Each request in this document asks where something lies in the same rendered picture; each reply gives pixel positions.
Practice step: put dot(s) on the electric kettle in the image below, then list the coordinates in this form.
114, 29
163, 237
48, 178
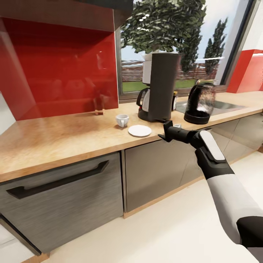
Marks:
200, 103

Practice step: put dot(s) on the paper coffee filter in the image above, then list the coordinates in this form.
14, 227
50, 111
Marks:
147, 57

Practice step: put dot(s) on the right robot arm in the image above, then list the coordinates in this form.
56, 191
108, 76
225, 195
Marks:
240, 216

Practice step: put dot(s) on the coffee cup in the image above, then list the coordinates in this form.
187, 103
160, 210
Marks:
122, 119

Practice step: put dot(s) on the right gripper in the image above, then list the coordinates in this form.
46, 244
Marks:
171, 132

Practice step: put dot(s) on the fridge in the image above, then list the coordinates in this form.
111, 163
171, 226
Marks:
11, 249

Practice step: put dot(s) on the drop in sink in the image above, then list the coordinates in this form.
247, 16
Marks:
219, 106

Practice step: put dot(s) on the saucer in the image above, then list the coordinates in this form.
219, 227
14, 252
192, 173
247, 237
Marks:
139, 130

